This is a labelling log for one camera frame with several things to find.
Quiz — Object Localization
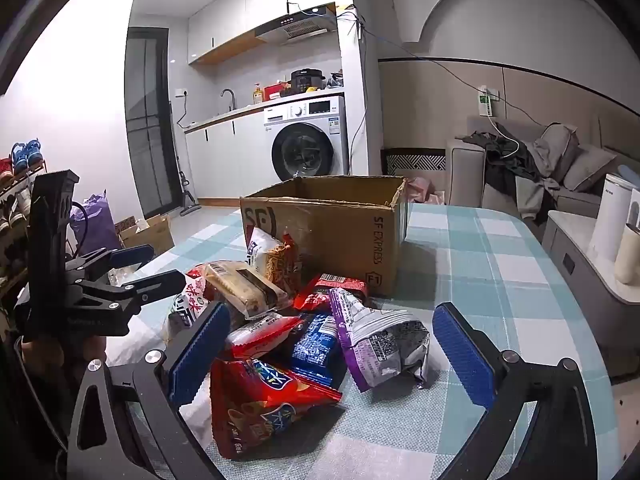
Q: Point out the pile of dark clothes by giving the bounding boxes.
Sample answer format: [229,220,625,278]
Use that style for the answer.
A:
[462,130,561,221]

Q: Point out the white electric kettle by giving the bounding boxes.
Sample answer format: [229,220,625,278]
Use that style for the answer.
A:
[587,173,633,262]

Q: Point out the red-edged white snack packet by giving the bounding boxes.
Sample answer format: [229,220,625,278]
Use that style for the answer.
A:
[227,312,303,361]

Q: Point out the white red-print snack packet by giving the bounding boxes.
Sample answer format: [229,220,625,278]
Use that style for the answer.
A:
[172,267,216,331]

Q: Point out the clear bread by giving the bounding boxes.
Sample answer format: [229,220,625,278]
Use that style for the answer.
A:
[205,260,293,318]

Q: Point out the checked teal white tablecloth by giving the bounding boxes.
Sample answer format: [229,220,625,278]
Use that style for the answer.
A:
[105,202,616,480]

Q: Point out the person's left hand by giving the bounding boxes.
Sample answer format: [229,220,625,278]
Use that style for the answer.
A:
[20,334,108,376]

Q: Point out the red snack packet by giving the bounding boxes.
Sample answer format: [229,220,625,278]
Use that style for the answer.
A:
[292,273,371,313]

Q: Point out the black pressure cooker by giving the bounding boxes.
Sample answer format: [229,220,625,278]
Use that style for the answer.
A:
[289,68,327,95]

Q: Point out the white wall charger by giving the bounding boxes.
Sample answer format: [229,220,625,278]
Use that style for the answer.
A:
[475,85,500,117]

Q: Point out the pink cloth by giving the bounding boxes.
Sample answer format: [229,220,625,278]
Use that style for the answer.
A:
[405,176,446,205]

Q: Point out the steel range hood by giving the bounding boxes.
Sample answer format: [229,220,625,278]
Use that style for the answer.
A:
[255,2,338,45]

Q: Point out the white washing machine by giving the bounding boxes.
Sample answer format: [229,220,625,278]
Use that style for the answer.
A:
[263,95,349,183]

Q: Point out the cream cup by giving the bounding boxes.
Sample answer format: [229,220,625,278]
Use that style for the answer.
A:
[614,223,640,286]

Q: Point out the white wall cabinets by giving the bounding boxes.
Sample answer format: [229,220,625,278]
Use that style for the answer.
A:
[187,0,351,66]

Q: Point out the grey sofa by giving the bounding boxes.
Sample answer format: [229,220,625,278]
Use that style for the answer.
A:
[445,105,640,226]

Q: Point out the white side table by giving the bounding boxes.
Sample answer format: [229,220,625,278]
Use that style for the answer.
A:
[542,210,640,378]

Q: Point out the brown cardboard box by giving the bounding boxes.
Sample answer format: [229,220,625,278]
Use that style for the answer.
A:
[240,175,410,297]

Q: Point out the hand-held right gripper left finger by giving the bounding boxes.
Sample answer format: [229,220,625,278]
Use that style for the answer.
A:
[65,301,232,480]

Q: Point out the shoe rack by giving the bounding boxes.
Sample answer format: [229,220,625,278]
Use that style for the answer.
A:
[0,160,48,301]

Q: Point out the orange noodle snack packet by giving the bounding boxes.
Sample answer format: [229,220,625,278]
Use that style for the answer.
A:
[262,234,303,293]

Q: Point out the blue snack packet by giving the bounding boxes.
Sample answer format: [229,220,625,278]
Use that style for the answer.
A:
[287,312,346,388]

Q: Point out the stick vacuum cleaner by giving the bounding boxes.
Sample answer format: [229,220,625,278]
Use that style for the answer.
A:
[170,102,202,217]

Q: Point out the white base cabinets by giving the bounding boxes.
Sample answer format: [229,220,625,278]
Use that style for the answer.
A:
[184,110,273,201]

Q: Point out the white cable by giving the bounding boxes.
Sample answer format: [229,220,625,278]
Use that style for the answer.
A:
[487,115,521,156]

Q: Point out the open cardboard box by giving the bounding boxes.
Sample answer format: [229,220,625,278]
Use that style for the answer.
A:
[116,214,176,256]

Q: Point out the white noodle snack packet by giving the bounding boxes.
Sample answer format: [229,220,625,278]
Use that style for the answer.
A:
[246,226,286,273]

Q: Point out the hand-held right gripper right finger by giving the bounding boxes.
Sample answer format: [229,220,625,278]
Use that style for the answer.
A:
[431,301,599,480]

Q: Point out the red chip packet blue logo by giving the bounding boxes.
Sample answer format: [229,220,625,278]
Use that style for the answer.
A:
[210,357,343,461]

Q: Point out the purple plastic bag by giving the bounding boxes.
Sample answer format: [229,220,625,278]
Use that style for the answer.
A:
[69,190,123,256]

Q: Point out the dark glass door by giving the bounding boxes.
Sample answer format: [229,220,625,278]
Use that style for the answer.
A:
[125,26,183,218]

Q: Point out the black white patterned basket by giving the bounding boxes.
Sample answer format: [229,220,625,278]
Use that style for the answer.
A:
[382,147,447,176]

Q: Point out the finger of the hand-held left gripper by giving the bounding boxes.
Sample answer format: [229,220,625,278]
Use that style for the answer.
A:
[65,244,156,286]
[75,269,187,318]

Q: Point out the purple silver snack packet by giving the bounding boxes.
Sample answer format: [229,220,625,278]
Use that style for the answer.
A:
[329,287,432,393]

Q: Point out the grey cushion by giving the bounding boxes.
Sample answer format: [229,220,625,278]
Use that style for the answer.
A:
[532,123,581,183]
[562,144,618,192]

